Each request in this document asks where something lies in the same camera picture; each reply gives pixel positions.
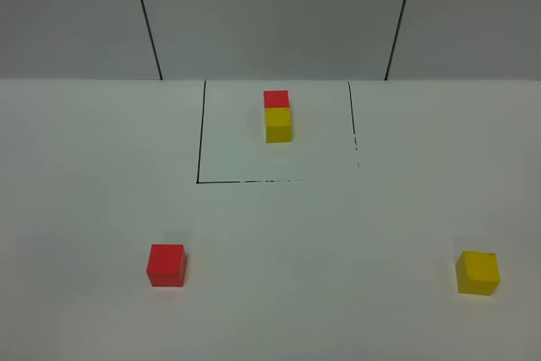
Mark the yellow template block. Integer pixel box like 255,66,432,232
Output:
265,107,292,143

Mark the red template block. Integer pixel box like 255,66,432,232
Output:
264,90,290,109

